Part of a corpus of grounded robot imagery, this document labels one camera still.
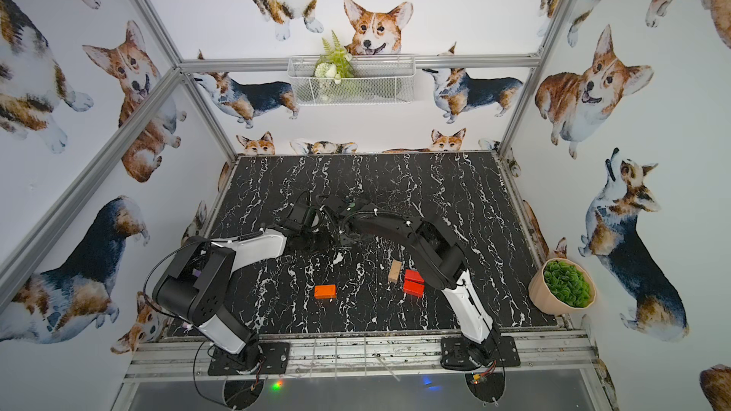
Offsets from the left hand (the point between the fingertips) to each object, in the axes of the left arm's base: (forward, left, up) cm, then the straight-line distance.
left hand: (338, 237), depth 94 cm
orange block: (-17, +2, -1) cm, 17 cm away
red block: (-13, -24, 0) cm, 27 cm away
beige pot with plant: (-21, -61, +10) cm, 65 cm away
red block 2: (-17, -24, 0) cm, 29 cm away
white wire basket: (+39, -14, +34) cm, 53 cm away
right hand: (-1, -4, +2) cm, 5 cm away
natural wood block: (-12, -18, 0) cm, 22 cm away
